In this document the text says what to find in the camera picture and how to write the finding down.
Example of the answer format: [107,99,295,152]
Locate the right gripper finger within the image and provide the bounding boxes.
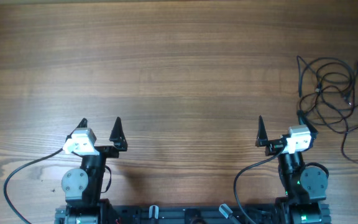
[255,116,269,147]
[296,110,318,137]

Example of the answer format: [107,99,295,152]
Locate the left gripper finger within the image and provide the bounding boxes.
[66,118,88,140]
[109,117,128,151]

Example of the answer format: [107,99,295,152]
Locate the thin black micro-USB cable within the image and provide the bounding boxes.
[312,71,358,168]

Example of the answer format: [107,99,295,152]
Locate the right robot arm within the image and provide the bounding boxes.
[255,110,332,224]

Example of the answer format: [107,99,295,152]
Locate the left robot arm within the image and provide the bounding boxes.
[54,118,128,224]

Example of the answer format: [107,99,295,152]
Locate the right camera cable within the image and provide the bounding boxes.
[233,144,288,224]

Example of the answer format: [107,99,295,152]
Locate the camera cable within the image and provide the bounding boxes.
[3,147,65,224]
[233,144,288,224]

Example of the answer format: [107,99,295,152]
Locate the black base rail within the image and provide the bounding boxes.
[54,203,332,224]

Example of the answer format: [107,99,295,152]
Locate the left camera cable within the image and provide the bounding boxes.
[3,147,65,224]

